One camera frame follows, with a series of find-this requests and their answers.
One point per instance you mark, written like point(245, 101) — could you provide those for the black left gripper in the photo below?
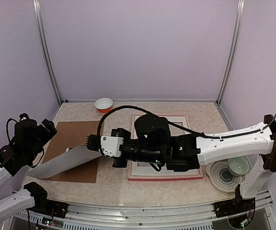
point(51, 129)

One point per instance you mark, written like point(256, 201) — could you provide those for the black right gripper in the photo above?
point(115, 163)

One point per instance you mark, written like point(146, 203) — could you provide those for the red dark sunset photo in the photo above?
point(66, 161)

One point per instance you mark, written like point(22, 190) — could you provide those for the white mat board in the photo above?
point(141, 171)

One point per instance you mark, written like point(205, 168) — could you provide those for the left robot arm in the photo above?
point(32, 195)

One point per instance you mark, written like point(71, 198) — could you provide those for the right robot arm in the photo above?
point(155, 145)

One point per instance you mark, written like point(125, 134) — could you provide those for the brown cardboard backing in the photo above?
point(70, 135)

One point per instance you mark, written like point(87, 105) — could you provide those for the orange white bowl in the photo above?
point(104, 105)

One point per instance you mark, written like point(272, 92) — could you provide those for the white swirl plate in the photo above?
point(221, 178)

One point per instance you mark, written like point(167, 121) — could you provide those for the green ceramic bowl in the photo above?
point(238, 166)

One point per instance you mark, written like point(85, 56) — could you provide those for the pink wooden picture frame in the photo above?
point(174, 132)

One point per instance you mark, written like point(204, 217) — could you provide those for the left aluminium corner post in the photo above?
point(44, 46)

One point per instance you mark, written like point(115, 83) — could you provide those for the aluminium corner post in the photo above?
point(232, 50)
point(44, 46)

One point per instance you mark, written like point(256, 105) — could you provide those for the aluminium front rail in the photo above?
point(99, 217)

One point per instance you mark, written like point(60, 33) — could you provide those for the right aluminium corner post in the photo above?
point(232, 50)

